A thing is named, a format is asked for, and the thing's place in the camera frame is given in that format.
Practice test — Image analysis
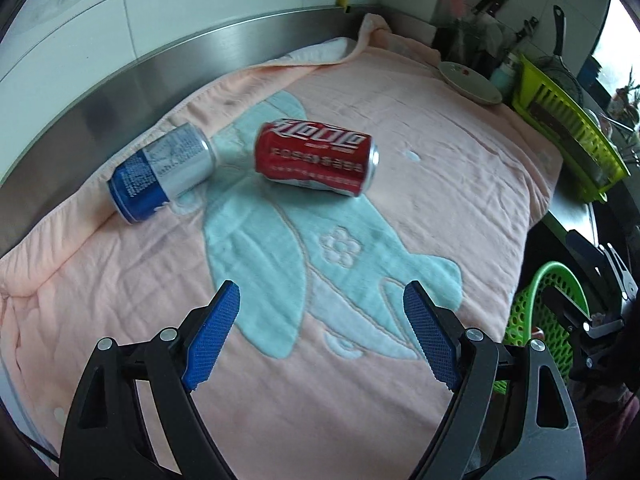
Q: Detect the teal bottle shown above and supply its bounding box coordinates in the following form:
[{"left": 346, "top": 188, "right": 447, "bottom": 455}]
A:
[{"left": 490, "top": 52, "right": 521, "bottom": 97}]

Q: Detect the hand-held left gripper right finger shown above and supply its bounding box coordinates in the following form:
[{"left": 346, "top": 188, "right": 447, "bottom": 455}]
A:
[{"left": 402, "top": 280, "right": 587, "bottom": 480}]

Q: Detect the red drink can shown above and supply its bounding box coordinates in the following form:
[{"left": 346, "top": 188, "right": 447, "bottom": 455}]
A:
[{"left": 253, "top": 117, "right": 380, "bottom": 183}]

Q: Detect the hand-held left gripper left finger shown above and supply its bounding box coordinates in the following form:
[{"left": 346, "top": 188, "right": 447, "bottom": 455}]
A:
[{"left": 60, "top": 280, "right": 242, "bottom": 480}]

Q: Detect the white plate with flower print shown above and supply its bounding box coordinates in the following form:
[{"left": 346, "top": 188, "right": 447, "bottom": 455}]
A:
[{"left": 438, "top": 60, "right": 503, "bottom": 107}]

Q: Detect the black-handled knife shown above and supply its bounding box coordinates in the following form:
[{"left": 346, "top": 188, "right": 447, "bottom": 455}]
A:
[
  {"left": 515, "top": 15, "right": 540, "bottom": 44},
  {"left": 470, "top": 0, "right": 510, "bottom": 21}
]

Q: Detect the lime green dish rack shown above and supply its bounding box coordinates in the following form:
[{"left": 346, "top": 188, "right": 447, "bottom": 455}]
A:
[{"left": 510, "top": 54, "right": 632, "bottom": 190}]

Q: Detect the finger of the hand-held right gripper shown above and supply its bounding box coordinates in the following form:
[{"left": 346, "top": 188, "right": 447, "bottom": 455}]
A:
[
  {"left": 542, "top": 285, "right": 626, "bottom": 341},
  {"left": 566, "top": 229, "right": 640, "bottom": 306}
]

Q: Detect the pink printed towel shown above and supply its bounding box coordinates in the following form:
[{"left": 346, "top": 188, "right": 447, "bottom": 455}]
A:
[{"left": 0, "top": 12, "right": 563, "bottom": 480}]

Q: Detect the blue silver drink can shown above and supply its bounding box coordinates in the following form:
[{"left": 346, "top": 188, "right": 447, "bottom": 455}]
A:
[{"left": 106, "top": 121, "right": 217, "bottom": 224}]

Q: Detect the long-handled mesh strainer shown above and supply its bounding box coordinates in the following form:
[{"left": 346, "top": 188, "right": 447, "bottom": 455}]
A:
[{"left": 535, "top": 5, "right": 586, "bottom": 111}]

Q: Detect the green perforated plastic basket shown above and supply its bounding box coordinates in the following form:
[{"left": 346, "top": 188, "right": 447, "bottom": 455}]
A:
[{"left": 492, "top": 260, "right": 591, "bottom": 396}]

